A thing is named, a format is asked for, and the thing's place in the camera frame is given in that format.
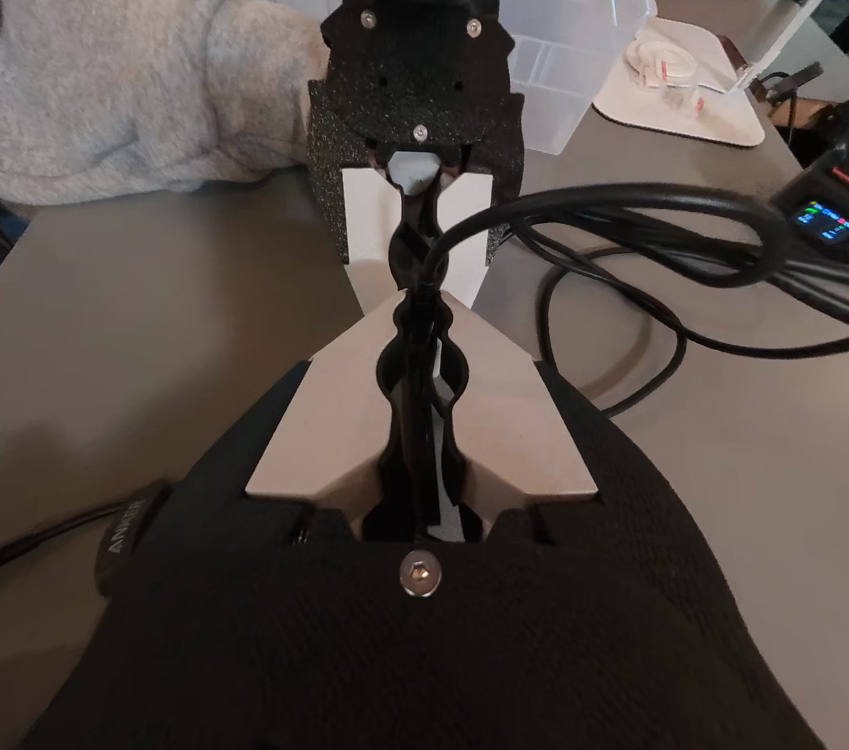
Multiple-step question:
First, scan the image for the thick black usb cable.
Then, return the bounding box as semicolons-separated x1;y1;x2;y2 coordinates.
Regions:
401;183;849;528

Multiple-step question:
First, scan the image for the white coiled strap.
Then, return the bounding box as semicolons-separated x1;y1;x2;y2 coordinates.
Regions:
625;35;705;115

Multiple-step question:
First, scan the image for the thin black charger cable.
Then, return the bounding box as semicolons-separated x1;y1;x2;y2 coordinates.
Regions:
0;501;127;565

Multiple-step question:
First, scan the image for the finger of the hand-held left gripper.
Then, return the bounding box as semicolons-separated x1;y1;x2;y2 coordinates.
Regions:
430;172;494;311
340;165;407;318

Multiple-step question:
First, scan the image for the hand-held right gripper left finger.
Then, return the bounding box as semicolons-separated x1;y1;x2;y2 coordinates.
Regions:
244;291;407;542

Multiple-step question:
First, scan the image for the white pad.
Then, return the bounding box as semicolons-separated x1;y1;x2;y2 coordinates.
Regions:
592;17;767;149

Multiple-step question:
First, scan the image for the person's left forearm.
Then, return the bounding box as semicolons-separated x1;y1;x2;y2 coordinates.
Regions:
0;0;333;207

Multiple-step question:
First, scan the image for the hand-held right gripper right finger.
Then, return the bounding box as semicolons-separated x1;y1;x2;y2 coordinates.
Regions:
438;291;599;544

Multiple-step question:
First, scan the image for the black power bank with display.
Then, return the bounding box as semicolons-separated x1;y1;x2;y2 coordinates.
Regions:
769;100;849;263

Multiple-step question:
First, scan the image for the black charger block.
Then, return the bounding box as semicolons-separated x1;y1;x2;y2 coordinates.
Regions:
93;485;168;598

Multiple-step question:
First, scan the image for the clear plastic bin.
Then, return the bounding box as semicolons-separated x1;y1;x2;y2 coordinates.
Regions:
164;0;658;157

